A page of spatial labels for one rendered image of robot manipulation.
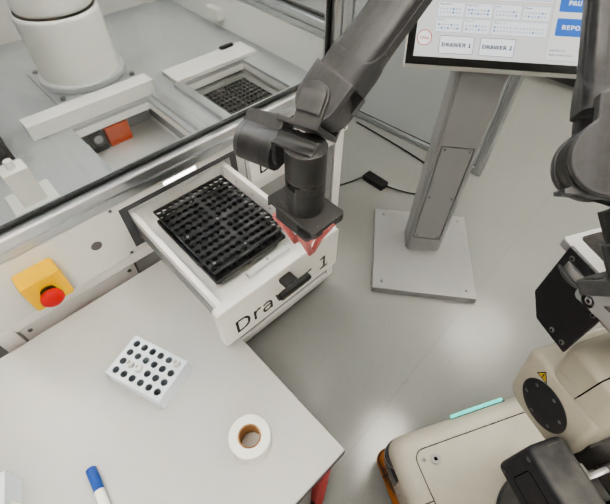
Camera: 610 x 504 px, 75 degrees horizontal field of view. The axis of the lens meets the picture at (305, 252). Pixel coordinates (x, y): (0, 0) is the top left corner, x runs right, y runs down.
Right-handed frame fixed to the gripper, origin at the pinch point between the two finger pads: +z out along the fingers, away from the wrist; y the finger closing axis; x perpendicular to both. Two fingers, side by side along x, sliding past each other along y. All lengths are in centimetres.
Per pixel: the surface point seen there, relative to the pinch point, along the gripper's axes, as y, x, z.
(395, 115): 90, -165, 87
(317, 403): 1, -9, 100
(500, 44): 14, -88, -2
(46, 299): 29.4, 36.2, 11.6
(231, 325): 2.7, 14.9, 12.3
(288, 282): 0.8, 3.1, 8.7
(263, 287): 2.7, 7.2, 8.2
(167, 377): 6.4, 27.8, 20.3
